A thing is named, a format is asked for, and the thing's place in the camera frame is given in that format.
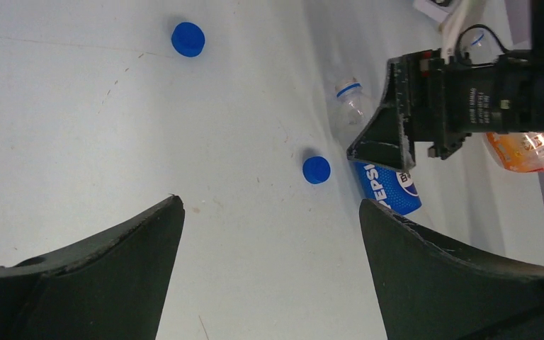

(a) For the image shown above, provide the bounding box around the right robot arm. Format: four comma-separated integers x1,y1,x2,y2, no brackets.
346,1,544,172

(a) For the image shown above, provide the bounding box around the blue bottle cap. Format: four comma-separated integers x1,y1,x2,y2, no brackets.
171,21,205,57
302,156,332,184

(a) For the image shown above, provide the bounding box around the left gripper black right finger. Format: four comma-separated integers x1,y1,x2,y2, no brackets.
359,200,544,339

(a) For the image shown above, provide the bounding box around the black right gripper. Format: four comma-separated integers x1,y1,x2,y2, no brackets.
346,50,533,172

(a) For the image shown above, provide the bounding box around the orange label plastic bottle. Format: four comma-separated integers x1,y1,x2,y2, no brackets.
484,132,544,173

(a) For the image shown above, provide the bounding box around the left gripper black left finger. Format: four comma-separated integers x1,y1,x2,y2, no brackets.
0,195,185,339

